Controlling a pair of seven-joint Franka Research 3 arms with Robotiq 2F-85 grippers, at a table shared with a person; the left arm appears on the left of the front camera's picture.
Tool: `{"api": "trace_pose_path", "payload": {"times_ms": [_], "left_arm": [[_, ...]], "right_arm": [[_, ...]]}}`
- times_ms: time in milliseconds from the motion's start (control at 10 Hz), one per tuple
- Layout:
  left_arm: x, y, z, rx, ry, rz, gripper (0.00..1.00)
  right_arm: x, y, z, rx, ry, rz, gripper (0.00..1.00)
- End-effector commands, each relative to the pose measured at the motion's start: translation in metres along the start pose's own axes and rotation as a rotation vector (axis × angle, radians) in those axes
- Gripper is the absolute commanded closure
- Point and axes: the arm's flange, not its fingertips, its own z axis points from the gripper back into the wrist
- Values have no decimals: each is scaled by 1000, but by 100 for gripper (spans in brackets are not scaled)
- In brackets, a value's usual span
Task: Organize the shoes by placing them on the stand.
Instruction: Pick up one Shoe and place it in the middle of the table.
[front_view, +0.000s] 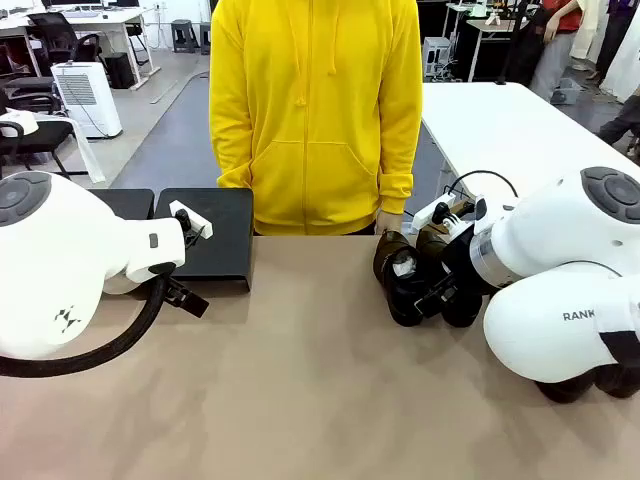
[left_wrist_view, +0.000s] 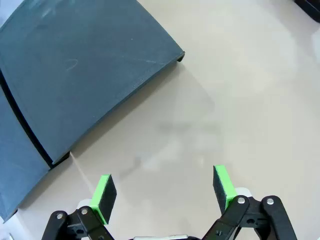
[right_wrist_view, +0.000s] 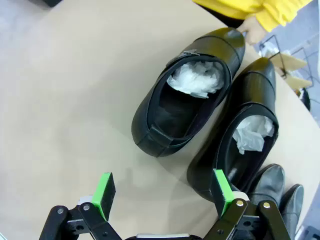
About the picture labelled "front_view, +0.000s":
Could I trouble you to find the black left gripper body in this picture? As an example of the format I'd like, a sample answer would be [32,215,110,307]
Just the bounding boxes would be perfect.
[162,274,184,302]

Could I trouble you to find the person's left hand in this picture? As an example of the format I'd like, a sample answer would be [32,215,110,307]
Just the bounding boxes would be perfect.
[375,210,404,235]

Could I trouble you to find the yellow-sleeved left forearm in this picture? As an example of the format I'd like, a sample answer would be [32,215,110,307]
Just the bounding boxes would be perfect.
[377,107,424,216]

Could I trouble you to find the background work table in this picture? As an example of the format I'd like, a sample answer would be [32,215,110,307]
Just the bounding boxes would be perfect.
[444,2,532,84]

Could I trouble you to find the white air purifier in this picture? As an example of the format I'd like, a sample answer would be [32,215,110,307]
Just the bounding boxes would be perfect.
[51,60,124,140]

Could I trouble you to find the black leather shoe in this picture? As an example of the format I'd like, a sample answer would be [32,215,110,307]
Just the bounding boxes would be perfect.
[594,362,640,400]
[373,230,444,328]
[415,228,485,329]
[537,367,600,405]

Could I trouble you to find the thin black camera cable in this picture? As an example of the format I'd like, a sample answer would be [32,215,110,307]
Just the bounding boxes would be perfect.
[442,170,520,202]

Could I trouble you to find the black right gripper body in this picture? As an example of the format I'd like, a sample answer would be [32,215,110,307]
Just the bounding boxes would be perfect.
[441,224,478,287]

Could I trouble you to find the black cantilever office chair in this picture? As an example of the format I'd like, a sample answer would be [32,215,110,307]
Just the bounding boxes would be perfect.
[0,107,77,181]

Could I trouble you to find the yellow-sleeved right forearm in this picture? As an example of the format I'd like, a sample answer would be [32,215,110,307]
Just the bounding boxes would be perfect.
[209,107,254,201]

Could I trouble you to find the person in red shirt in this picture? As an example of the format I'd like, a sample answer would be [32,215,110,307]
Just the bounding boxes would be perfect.
[529,0,582,102]

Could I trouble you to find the black shoe stand panel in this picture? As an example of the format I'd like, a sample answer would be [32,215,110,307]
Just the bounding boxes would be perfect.
[155,187,255,294]

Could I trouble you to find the white office desk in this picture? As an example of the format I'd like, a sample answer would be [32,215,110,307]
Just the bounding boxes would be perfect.
[0,5,162,92]

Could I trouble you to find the person in yellow hoodie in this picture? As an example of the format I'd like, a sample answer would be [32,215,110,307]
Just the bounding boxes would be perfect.
[208,0,424,236]

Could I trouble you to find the white table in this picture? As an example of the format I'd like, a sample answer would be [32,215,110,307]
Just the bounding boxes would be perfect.
[421,82,640,202]

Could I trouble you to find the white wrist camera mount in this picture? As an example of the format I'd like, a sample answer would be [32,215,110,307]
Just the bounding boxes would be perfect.
[412,193,487,237]
[168,199,215,247]

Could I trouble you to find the black computer tower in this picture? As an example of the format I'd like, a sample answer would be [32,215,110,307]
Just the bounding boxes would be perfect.
[104,52,136,90]

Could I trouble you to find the person in white coat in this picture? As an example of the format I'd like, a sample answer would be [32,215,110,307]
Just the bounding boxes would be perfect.
[569,0,640,101]

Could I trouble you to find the white hanging cloth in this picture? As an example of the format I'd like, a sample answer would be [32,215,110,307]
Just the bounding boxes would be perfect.
[63,117,107,184]

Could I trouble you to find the black mesh office chair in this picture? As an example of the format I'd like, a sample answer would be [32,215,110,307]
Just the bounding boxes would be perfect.
[27,12,102,71]

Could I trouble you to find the black corrugated cable hose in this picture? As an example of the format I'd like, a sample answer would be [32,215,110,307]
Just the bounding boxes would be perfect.
[0,273,169,379]

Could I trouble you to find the white computer case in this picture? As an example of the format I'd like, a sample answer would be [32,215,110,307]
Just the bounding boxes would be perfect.
[422,35,454,82]

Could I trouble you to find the seated person dark trousers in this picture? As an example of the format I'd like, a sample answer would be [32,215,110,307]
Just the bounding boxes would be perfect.
[597,94,640,162]

